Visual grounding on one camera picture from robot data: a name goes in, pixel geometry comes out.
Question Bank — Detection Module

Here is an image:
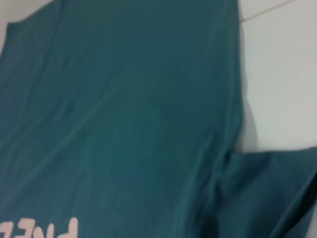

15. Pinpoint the teal blue FREE! t-shirt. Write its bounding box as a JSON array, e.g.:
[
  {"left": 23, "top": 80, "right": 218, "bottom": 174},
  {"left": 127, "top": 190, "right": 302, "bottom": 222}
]
[{"left": 0, "top": 0, "right": 317, "bottom": 238}]

